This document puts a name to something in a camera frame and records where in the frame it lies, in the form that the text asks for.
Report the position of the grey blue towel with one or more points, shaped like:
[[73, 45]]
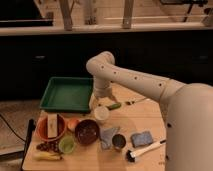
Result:
[[106, 137]]

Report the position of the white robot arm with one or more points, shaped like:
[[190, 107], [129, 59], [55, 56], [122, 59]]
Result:
[[188, 109]]

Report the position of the orange peach fruit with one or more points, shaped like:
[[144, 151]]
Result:
[[72, 123]]

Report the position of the white paper cup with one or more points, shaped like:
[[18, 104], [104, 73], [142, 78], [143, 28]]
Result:
[[101, 114]]

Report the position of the wooden block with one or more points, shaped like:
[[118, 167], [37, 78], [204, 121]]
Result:
[[52, 129]]

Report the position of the green plastic tray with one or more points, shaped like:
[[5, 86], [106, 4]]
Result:
[[67, 94]]

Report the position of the dark purple bowl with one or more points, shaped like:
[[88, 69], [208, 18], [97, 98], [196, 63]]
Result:
[[87, 132]]

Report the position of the green pepper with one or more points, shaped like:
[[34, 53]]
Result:
[[114, 106]]

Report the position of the small metal cup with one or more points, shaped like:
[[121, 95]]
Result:
[[118, 142]]

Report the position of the yellow banana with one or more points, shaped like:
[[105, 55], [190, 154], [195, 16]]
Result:
[[47, 156]]

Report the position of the brown grape bunch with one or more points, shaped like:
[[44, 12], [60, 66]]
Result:
[[48, 146]]

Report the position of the small green cup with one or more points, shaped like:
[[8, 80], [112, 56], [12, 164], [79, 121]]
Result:
[[66, 144]]

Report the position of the orange bowl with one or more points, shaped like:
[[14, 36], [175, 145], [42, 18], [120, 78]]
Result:
[[41, 129]]

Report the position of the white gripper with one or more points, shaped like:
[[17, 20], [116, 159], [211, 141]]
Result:
[[101, 92]]

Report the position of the white black brush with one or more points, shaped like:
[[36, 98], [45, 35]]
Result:
[[132, 155]]

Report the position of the blue sponge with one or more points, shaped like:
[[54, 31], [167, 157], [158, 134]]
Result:
[[141, 139]]

